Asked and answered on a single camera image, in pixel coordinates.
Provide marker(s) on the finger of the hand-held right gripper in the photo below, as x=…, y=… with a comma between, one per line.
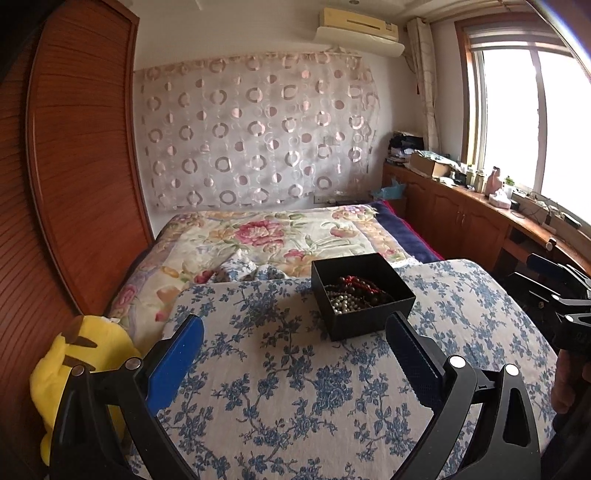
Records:
x=549, y=297
x=538, y=263

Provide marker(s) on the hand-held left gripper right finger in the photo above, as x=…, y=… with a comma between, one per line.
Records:
x=415, y=364

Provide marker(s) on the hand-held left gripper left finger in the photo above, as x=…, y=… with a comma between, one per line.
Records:
x=175, y=355

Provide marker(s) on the black jewelry box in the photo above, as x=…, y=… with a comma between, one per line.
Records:
x=364, y=323

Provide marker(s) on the person's right hand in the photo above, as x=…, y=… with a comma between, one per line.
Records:
x=563, y=383

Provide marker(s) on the tissue box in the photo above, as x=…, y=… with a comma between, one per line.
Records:
x=499, y=201

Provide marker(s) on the wooden side cabinet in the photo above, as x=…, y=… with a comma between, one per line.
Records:
x=461, y=221

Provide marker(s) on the pink bottle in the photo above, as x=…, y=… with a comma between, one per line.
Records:
x=493, y=181

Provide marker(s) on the crumpled blue floral cloth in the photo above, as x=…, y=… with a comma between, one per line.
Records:
x=244, y=270

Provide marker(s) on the blue floral bed cover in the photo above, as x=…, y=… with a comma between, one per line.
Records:
x=300, y=378

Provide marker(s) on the purple blanket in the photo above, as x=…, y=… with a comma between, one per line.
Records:
x=415, y=235

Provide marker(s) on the yellow plush toy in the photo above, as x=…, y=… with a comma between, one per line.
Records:
x=51, y=378

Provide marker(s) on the colourful floral quilt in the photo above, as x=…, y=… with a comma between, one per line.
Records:
x=258, y=235

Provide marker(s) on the cardboard box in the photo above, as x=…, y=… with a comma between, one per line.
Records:
x=429, y=165

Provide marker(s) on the window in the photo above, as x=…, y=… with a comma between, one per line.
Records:
x=531, y=110

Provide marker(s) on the light blue plastic bag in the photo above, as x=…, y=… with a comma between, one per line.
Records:
x=390, y=190

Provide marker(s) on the pile of dark clothes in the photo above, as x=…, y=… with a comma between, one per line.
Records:
x=404, y=145

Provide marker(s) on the white window curtain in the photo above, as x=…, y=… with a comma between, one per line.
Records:
x=425, y=83

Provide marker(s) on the wooden wardrobe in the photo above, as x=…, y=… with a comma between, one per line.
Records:
x=74, y=161

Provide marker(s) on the sheer circle-pattern curtain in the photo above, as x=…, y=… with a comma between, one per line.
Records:
x=258, y=129

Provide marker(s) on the wall air conditioner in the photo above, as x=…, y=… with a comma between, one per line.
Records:
x=358, y=32

